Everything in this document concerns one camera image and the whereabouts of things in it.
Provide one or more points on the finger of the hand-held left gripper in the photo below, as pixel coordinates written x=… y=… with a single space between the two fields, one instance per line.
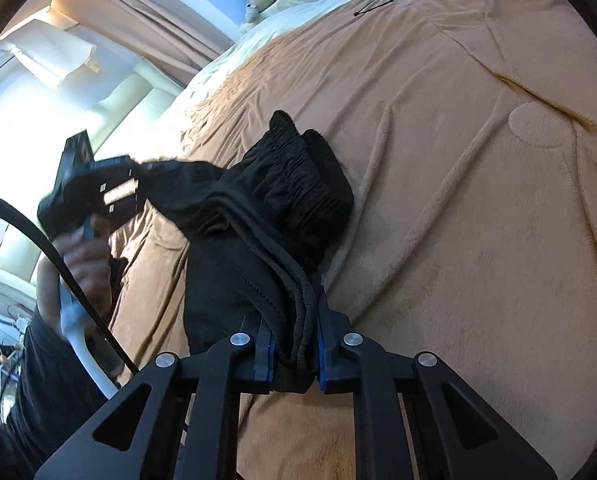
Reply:
x=121 y=185

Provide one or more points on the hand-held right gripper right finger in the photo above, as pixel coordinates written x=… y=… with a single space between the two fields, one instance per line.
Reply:
x=323 y=360

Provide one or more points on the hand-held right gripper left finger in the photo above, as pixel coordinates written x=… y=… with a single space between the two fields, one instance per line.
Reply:
x=264 y=355

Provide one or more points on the black pants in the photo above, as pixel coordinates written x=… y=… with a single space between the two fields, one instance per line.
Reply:
x=258 y=220

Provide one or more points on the person's left hand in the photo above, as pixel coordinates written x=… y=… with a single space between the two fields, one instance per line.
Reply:
x=88 y=270

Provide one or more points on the cream padded bed headboard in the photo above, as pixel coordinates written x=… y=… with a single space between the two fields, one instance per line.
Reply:
x=128 y=105

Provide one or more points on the white hanging garment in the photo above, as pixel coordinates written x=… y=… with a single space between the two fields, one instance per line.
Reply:
x=53 y=55

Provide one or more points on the pink curtain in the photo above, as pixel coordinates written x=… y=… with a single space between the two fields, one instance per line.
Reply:
x=153 y=15

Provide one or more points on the person's dark shirt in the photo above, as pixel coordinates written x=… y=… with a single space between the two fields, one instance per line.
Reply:
x=43 y=385

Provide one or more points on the orange fleece blanket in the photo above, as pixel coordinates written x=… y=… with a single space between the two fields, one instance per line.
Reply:
x=453 y=210

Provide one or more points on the cream duvet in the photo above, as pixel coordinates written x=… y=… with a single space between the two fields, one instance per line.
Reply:
x=278 y=40

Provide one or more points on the cream plush dog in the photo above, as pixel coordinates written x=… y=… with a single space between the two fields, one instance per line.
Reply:
x=263 y=5

